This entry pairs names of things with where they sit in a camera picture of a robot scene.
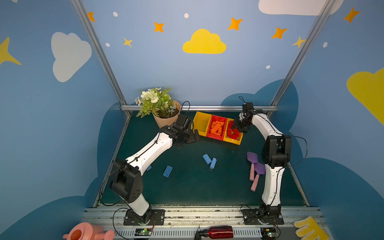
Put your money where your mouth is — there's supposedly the circuit board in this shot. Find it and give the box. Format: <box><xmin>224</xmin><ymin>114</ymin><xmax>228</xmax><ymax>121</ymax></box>
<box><xmin>135</xmin><ymin>229</ymin><xmax>153</xmax><ymax>237</ymax></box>
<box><xmin>261</xmin><ymin>228</ymin><xmax>279</xmax><ymax>240</ymax></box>

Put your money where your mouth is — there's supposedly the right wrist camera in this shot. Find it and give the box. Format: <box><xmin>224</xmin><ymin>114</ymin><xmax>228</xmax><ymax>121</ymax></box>
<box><xmin>242</xmin><ymin>102</ymin><xmax>255</xmax><ymax>114</ymax></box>

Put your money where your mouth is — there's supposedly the light blue lego brick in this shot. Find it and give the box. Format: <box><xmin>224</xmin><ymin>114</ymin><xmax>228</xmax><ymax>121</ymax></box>
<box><xmin>203</xmin><ymin>154</ymin><xmax>212</xmax><ymax>165</ymax></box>

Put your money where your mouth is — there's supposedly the aluminium post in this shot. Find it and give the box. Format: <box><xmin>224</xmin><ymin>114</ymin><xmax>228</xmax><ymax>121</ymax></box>
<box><xmin>71</xmin><ymin>0</ymin><xmax>132</xmax><ymax>118</ymax></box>
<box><xmin>270</xmin><ymin>0</ymin><xmax>336</xmax><ymax>111</ymax></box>

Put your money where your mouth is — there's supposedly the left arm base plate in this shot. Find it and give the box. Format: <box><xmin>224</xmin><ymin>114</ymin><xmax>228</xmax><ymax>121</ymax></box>
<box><xmin>123</xmin><ymin>209</ymin><xmax>166</xmax><ymax>226</ymax></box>

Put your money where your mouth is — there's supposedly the aluminium back rail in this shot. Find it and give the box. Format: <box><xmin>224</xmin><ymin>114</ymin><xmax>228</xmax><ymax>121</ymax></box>
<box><xmin>121</xmin><ymin>105</ymin><xmax>278</xmax><ymax>112</ymax></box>

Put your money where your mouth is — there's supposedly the left yellow bin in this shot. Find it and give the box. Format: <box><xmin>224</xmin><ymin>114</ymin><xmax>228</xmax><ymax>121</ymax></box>
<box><xmin>193</xmin><ymin>112</ymin><xmax>212</xmax><ymax>137</ymax></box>

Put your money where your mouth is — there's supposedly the aluminium left post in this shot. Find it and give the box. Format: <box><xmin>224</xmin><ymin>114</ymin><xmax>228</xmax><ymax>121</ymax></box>
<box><xmin>71</xmin><ymin>0</ymin><xmax>132</xmax><ymax>118</ymax></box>

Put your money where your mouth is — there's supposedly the long orange lego piece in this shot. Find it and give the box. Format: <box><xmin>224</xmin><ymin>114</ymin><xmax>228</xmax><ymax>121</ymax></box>
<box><xmin>210</xmin><ymin>121</ymin><xmax>224</xmax><ymax>136</ymax></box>

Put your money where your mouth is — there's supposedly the yellow bin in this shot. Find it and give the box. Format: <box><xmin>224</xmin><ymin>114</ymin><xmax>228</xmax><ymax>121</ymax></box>
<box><xmin>193</xmin><ymin>112</ymin><xmax>212</xmax><ymax>137</ymax></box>
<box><xmin>223</xmin><ymin>118</ymin><xmax>244</xmax><ymax>145</ymax></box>

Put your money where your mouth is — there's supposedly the aluminium right post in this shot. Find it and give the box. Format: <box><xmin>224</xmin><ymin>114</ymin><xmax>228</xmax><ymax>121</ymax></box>
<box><xmin>270</xmin><ymin>0</ymin><xmax>336</xmax><ymax>111</ymax></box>

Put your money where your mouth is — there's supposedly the yellow glove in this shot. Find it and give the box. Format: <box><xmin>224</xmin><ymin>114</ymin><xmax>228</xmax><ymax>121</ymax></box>
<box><xmin>294</xmin><ymin>216</ymin><xmax>330</xmax><ymax>240</ymax></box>

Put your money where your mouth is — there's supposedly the right yellow bin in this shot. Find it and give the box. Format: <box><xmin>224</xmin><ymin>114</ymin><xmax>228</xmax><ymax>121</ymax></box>
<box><xmin>223</xmin><ymin>118</ymin><xmax>244</xmax><ymax>145</ymax></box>

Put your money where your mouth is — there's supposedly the red metallic bottle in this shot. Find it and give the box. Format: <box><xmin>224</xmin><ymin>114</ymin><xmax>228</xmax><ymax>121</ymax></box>
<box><xmin>194</xmin><ymin>226</ymin><xmax>234</xmax><ymax>240</ymax></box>

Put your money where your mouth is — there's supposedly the red middle bin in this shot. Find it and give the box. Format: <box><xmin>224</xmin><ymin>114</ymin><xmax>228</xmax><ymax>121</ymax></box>
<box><xmin>207</xmin><ymin>115</ymin><xmax>227</xmax><ymax>141</ymax></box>

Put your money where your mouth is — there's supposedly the peach flower pot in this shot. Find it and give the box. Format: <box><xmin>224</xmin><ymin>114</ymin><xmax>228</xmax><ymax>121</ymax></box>
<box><xmin>153</xmin><ymin>101</ymin><xmax>181</xmax><ymax>128</ymax></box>

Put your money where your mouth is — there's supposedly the aluminium front rail base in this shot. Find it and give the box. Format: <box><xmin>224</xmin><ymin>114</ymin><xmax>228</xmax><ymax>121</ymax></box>
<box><xmin>82</xmin><ymin>206</ymin><xmax>333</xmax><ymax>240</ymax></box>

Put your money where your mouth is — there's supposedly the left circuit board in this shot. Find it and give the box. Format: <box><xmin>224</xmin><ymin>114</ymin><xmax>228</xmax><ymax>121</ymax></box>
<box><xmin>135</xmin><ymin>229</ymin><xmax>153</xmax><ymax>237</ymax></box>

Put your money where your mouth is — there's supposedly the pink watering can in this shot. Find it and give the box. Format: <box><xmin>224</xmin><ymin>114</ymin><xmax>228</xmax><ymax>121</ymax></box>
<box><xmin>63</xmin><ymin>223</ymin><xmax>115</xmax><ymax>240</ymax></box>

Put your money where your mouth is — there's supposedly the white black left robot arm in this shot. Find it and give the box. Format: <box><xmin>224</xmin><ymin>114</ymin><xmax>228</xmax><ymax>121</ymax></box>
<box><xmin>109</xmin><ymin>114</ymin><xmax>200</xmax><ymax>223</ymax></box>

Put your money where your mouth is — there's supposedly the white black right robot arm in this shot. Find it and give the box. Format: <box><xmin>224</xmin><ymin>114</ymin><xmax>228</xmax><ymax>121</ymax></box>
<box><xmin>234</xmin><ymin>103</ymin><xmax>292</xmax><ymax>216</ymax></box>

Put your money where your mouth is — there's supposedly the green artificial plant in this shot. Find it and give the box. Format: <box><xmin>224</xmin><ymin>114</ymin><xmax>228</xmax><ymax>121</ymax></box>
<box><xmin>135</xmin><ymin>88</ymin><xmax>179</xmax><ymax>119</ymax></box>

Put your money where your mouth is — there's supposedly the right circuit board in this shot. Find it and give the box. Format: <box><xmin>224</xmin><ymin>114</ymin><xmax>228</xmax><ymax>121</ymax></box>
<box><xmin>261</xmin><ymin>228</ymin><xmax>279</xmax><ymax>240</ymax></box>

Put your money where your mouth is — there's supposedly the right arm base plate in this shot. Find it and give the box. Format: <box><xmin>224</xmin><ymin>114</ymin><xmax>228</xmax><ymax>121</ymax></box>
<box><xmin>241</xmin><ymin>209</ymin><xmax>285</xmax><ymax>225</ymax></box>

